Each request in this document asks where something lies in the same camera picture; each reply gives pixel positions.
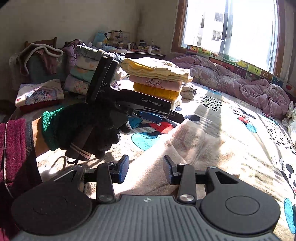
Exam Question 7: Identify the beige knitted sweater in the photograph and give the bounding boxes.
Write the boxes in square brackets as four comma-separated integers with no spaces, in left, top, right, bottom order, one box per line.
[87,124,234,200]

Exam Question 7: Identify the left forearm maroon sleeve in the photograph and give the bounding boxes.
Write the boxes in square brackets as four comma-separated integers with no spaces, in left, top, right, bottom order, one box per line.
[1,118,42,240]

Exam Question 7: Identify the folded pastel clothes stack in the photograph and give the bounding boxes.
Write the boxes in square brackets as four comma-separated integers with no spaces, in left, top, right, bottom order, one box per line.
[64,45,127,95]

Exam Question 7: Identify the grey folded clothes stack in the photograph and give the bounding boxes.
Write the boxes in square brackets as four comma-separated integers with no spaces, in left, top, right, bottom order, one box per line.
[180,82,197,100]

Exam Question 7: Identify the left black gloved hand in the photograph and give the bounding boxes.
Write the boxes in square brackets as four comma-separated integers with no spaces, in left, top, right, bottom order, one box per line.
[55,103,131,162]

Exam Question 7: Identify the yellow folded garment top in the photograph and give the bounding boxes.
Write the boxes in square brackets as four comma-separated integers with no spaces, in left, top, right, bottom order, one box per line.
[121,57,193,83]

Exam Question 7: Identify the cluttered desk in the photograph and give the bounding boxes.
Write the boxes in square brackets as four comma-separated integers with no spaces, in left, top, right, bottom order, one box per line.
[87,30,165,59]

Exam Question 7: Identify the cream folded garment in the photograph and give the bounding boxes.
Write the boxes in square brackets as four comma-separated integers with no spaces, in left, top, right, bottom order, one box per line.
[171,94,182,110]

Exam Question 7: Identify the wooden chair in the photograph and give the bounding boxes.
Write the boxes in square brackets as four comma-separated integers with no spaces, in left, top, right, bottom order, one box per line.
[24,37,57,48]

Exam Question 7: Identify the mustard folded garment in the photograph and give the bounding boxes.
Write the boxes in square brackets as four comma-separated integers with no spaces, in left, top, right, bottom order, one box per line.
[133,82,179,101]

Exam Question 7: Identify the folded printed garment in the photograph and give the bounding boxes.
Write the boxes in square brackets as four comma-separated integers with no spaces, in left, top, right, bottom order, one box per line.
[15,79,64,108]

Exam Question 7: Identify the pink folded garment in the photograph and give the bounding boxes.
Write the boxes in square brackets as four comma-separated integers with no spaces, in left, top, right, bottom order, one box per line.
[129,75,182,92]

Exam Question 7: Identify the Mickey Mouse bed blanket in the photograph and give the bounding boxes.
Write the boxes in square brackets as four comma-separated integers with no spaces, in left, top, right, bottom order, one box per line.
[36,78,296,241]

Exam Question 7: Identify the purple quilt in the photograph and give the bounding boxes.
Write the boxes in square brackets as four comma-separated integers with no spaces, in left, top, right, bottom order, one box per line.
[171,55,290,120]

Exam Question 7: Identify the colourful alphabet play mat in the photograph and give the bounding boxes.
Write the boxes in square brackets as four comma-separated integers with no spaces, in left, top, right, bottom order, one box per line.
[186,45,295,97]

